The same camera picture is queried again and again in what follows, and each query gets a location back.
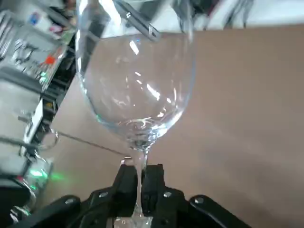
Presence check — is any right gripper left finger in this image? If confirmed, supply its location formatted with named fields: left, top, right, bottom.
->
left=9, top=164, right=138, bottom=228

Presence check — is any metal wire goblet holder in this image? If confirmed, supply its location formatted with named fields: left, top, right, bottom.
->
left=44, top=129, right=133, bottom=167

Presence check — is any aluminium corner post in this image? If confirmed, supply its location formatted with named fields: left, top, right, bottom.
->
left=114, top=0, right=162, bottom=43

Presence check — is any cluttered equipment shelf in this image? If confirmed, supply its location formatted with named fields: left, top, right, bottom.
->
left=0, top=0, right=77, bottom=95

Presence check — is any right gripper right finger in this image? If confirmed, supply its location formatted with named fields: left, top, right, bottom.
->
left=142, top=163, right=252, bottom=228

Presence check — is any clear glass goblet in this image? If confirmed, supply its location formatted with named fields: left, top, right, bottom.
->
left=75, top=0, right=197, bottom=228

